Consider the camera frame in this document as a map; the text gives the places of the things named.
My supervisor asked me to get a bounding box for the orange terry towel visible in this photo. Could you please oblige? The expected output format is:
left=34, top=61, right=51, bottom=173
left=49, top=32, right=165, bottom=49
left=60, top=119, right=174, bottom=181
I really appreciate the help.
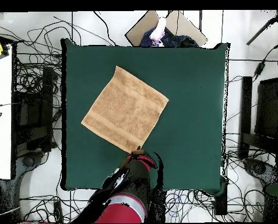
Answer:
left=80, top=65, right=170, bottom=154

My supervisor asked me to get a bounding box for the dark green table cloth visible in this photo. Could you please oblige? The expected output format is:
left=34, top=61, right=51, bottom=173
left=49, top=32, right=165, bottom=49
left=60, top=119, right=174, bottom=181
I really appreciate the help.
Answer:
left=60, top=38, right=230, bottom=197

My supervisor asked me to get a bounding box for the black power strip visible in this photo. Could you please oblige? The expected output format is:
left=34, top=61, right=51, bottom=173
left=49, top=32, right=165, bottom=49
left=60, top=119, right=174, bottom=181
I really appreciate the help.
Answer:
left=52, top=201, right=64, bottom=223

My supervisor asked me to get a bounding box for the black round-edged stand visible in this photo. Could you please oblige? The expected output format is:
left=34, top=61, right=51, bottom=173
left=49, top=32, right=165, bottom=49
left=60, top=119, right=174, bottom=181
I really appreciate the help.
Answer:
left=213, top=177, right=228, bottom=216

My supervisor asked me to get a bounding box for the blue dotted cloth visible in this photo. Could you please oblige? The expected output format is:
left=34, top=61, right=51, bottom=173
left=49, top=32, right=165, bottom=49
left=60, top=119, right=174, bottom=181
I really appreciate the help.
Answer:
left=139, top=29, right=158, bottom=47

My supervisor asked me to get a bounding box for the dark grey chair base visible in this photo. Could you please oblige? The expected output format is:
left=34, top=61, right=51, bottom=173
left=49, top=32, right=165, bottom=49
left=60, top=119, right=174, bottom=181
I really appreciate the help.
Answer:
left=0, top=150, right=52, bottom=211
left=242, top=157, right=278, bottom=187

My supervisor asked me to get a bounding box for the dark navy cloth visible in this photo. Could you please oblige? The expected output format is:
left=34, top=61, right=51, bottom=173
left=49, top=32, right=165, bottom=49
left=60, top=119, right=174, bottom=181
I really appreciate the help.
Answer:
left=160, top=27, right=200, bottom=48

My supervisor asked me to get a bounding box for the brown cardboard box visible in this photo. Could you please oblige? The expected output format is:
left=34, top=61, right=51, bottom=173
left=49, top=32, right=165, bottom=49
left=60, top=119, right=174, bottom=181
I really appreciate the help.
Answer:
left=125, top=10, right=208, bottom=48

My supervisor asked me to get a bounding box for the pink cloth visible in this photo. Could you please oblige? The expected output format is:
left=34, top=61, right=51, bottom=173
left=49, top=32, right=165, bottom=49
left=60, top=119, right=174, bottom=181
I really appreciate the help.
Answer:
left=149, top=17, right=167, bottom=46

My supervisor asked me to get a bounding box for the white side table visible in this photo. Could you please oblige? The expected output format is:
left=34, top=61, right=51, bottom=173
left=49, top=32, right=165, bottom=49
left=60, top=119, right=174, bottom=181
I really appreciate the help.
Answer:
left=0, top=44, right=13, bottom=180

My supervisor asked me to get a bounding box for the black power adapter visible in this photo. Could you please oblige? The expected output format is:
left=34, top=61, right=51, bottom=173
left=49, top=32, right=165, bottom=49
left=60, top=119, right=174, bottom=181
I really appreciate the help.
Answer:
left=254, top=61, right=266, bottom=79

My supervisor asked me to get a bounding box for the black tripod rod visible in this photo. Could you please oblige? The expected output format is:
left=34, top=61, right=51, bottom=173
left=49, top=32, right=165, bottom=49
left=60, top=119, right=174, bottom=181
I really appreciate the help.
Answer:
left=245, top=10, right=278, bottom=46

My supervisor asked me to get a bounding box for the black cable tangle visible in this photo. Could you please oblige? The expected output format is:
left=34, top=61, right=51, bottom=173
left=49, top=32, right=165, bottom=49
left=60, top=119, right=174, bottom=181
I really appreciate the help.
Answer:
left=165, top=130, right=265, bottom=222
left=19, top=190, right=95, bottom=223
left=0, top=16, right=116, bottom=94

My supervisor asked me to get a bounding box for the black floor stand frame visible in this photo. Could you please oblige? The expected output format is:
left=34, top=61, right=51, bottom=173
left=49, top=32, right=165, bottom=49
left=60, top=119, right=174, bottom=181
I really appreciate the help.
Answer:
left=11, top=66, right=60, bottom=155
left=238, top=76, right=278, bottom=159

